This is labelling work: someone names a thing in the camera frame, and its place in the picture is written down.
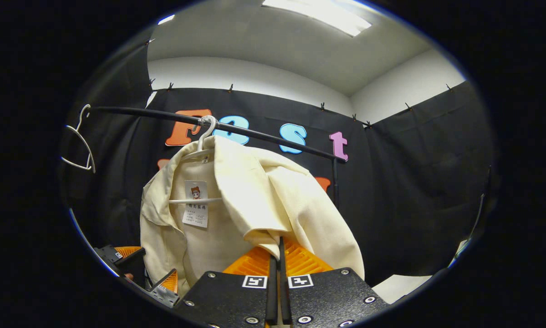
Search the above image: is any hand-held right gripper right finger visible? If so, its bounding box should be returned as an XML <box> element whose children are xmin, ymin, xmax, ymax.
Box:
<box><xmin>278</xmin><ymin>236</ymin><xmax>390</xmax><ymax>328</ymax></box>

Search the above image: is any cream collared shirt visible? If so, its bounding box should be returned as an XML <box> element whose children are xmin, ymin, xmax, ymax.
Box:
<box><xmin>140</xmin><ymin>135</ymin><xmax>365</xmax><ymax>297</ymax></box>

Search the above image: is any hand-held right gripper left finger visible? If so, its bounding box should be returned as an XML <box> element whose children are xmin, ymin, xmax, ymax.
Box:
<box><xmin>172</xmin><ymin>246</ymin><xmax>279</xmax><ymax>328</ymax></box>

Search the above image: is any ceiling light panel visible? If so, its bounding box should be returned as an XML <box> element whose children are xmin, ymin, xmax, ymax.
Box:
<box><xmin>261</xmin><ymin>0</ymin><xmax>373</xmax><ymax>37</ymax></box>

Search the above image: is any black clothes rack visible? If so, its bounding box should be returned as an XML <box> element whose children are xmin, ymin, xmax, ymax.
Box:
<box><xmin>88</xmin><ymin>106</ymin><xmax>350</xmax><ymax>212</ymax></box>

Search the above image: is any white clothes hanger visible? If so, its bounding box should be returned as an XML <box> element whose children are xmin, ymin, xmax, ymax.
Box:
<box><xmin>168</xmin><ymin>115</ymin><xmax>223</xmax><ymax>205</ymax></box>
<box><xmin>61</xmin><ymin>105</ymin><xmax>97</xmax><ymax>174</ymax></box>

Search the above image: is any black backdrop cloth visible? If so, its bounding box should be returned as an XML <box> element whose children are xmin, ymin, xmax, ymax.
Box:
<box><xmin>59</xmin><ymin>39</ymin><xmax>496</xmax><ymax>292</ymax></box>

